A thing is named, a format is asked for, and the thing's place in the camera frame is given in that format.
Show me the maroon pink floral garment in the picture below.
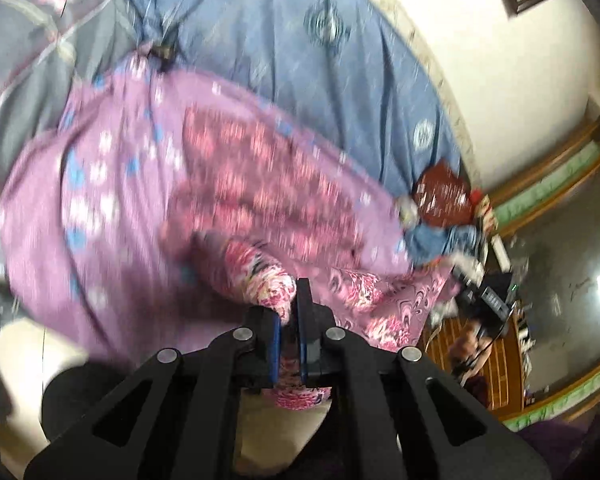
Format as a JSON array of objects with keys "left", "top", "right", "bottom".
[{"left": 159, "top": 104, "right": 456, "bottom": 411}]

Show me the person right hand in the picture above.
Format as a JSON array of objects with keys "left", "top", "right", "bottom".
[{"left": 449, "top": 320, "right": 492, "bottom": 378}]

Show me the blue crumpled cloth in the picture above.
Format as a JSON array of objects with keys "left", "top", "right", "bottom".
[{"left": 404, "top": 223, "right": 482, "bottom": 266}]

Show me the dark red plastic bag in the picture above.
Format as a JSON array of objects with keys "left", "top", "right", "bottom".
[{"left": 412, "top": 160, "right": 474, "bottom": 229}]

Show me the purple floral bed sheet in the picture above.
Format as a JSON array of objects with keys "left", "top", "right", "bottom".
[{"left": 0, "top": 52, "right": 456, "bottom": 371}]

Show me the blue plaid quilt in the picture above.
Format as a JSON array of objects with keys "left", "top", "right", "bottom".
[{"left": 114, "top": 0, "right": 464, "bottom": 196}]

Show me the black power plug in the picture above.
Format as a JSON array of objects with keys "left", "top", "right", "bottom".
[{"left": 149, "top": 42, "right": 178, "bottom": 73}]

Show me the grey star pillow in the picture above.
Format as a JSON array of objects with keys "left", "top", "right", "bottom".
[{"left": 0, "top": 0, "right": 136, "bottom": 188}]

